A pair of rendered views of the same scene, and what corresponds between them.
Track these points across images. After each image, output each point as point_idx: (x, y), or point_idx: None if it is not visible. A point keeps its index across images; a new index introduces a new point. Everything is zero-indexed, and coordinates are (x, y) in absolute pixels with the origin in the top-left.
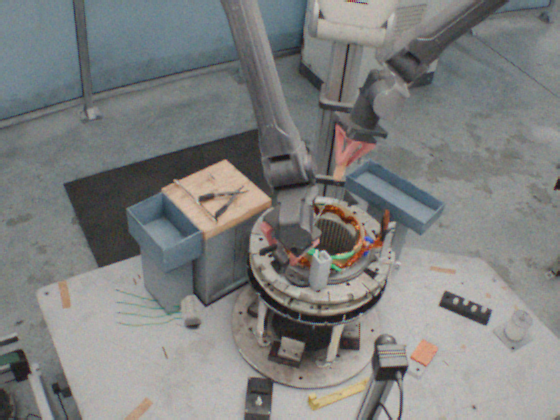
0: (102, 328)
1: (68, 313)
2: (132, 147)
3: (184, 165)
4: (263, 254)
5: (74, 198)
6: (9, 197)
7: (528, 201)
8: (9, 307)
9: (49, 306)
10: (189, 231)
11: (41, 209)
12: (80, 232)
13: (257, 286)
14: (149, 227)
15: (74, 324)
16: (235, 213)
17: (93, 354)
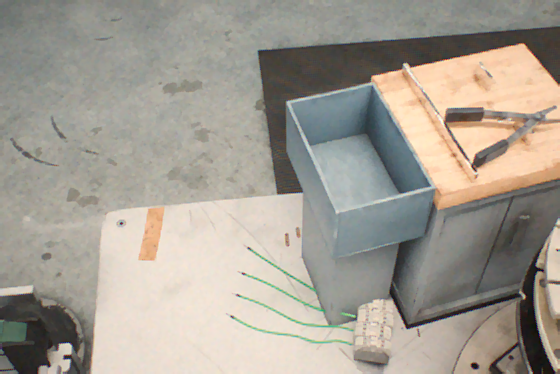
0: (196, 319)
1: (145, 271)
2: (368, 20)
3: (436, 59)
4: None
5: (268, 73)
6: (178, 53)
7: None
8: (129, 207)
9: (116, 249)
10: (408, 179)
11: (218, 79)
12: (263, 123)
13: (537, 356)
14: (330, 150)
15: (147, 296)
16: (522, 165)
17: (159, 370)
